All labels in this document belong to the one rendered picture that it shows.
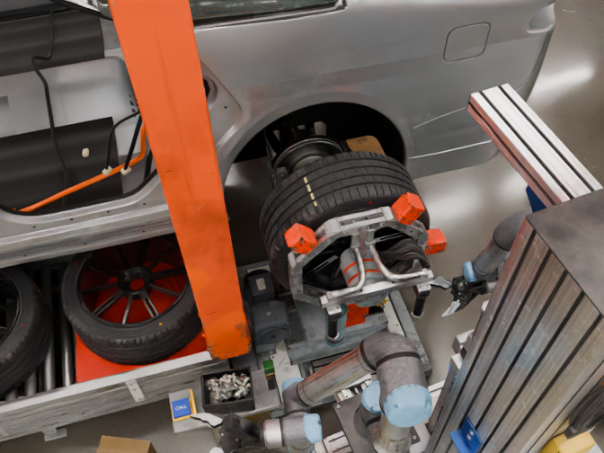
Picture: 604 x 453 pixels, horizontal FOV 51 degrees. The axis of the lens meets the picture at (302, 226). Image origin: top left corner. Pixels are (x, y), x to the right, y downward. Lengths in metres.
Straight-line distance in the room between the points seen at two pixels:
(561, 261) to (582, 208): 0.13
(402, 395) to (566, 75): 3.63
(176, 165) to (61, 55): 2.09
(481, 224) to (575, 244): 2.63
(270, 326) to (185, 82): 1.57
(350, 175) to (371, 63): 0.41
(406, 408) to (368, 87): 1.27
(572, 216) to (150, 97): 0.95
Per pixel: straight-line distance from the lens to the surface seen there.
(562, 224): 1.19
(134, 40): 1.45
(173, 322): 2.81
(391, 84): 2.45
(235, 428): 1.71
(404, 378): 1.60
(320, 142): 2.69
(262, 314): 2.89
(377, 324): 3.07
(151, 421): 3.19
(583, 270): 1.15
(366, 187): 2.30
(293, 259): 2.34
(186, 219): 1.88
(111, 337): 2.84
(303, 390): 1.86
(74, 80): 3.28
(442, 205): 3.83
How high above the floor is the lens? 2.91
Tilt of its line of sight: 53 degrees down
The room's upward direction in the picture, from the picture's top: 1 degrees counter-clockwise
